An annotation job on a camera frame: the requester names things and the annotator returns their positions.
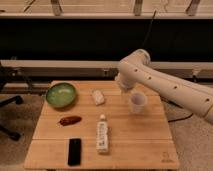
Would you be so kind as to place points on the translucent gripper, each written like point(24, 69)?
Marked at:
point(126, 96)

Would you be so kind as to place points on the white sponge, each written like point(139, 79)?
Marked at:
point(98, 97)

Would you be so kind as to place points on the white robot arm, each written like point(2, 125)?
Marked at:
point(196, 98)

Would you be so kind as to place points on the white plastic bottle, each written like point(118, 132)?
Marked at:
point(102, 142)

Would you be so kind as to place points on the red chili pepper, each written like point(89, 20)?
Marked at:
point(65, 121)

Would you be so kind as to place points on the green bowl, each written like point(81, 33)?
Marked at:
point(61, 95)

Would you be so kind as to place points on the black smartphone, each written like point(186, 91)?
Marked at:
point(74, 153)

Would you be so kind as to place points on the black office chair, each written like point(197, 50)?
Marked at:
point(5, 127)

